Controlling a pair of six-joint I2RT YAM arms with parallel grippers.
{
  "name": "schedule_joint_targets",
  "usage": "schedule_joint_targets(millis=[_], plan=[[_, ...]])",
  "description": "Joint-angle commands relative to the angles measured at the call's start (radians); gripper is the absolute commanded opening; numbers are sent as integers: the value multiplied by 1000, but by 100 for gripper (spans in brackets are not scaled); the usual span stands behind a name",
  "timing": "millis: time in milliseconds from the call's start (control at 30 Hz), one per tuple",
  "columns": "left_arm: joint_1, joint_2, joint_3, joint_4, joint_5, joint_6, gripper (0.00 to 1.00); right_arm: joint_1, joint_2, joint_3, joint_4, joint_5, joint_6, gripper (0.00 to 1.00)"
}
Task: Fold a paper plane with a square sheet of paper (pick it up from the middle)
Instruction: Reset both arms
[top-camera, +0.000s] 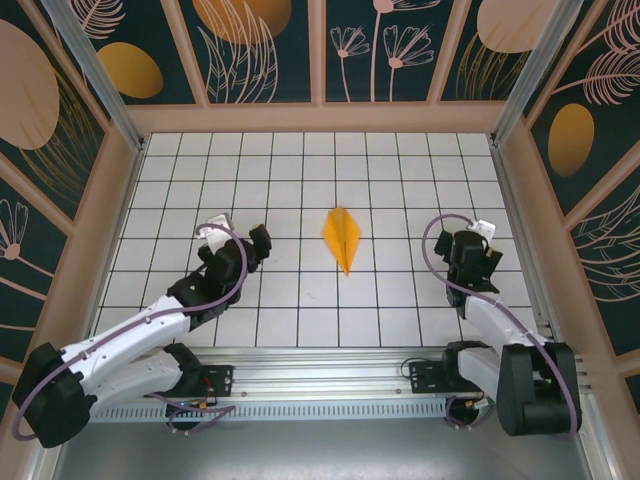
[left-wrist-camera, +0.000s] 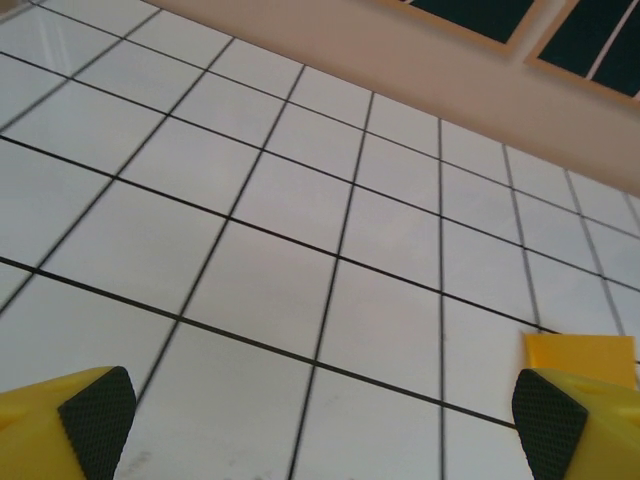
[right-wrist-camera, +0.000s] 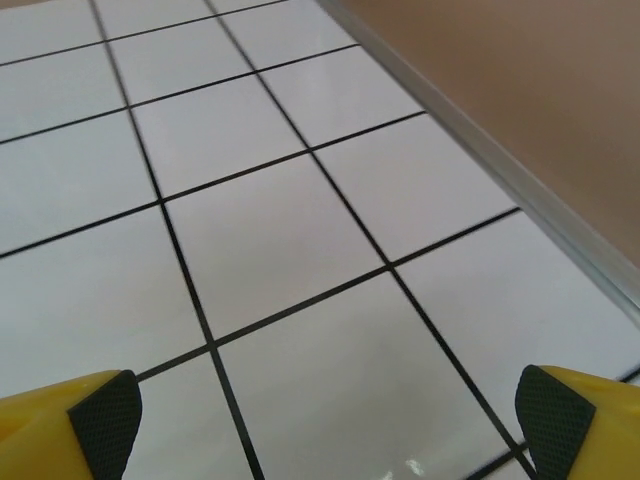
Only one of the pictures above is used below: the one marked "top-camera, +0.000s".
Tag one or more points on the yellow paper sheet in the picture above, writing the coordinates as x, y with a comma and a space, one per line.
340, 235

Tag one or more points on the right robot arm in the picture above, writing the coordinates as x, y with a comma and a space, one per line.
530, 395

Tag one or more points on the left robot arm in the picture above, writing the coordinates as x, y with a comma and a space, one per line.
55, 400

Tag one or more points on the grey metal sheet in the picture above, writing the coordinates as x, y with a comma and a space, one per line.
320, 450

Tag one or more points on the aluminium side rail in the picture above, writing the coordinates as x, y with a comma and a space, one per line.
511, 190

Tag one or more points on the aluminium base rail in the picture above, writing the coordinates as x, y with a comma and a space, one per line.
320, 370

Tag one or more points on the aluminium corner post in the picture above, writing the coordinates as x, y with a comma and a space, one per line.
531, 75
105, 85

